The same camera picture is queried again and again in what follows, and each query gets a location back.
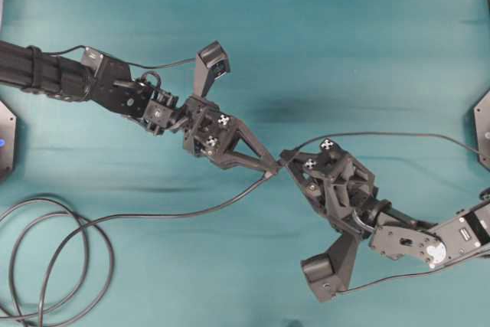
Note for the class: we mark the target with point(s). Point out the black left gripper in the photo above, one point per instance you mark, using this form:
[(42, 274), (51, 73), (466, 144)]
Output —
[(214, 134)]

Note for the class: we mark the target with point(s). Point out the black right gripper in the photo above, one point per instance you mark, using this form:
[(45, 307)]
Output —
[(332, 180)]

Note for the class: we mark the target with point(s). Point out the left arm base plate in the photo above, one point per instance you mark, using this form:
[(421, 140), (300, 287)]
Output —
[(7, 136)]

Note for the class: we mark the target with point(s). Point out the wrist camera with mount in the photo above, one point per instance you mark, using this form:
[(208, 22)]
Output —
[(329, 273), (211, 63)]

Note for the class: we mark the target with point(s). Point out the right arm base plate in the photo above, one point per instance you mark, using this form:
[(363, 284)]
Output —
[(481, 117)]

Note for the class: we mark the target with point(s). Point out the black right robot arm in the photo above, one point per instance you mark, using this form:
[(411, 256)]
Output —
[(394, 234)]

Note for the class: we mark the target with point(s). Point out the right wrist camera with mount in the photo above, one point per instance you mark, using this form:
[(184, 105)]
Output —
[(329, 273)]

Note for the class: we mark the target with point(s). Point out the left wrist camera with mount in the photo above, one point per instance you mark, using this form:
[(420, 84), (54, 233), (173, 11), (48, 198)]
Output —
[(211, 63)]

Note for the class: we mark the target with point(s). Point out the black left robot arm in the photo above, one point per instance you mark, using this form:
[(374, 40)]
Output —
[(99, 77)]

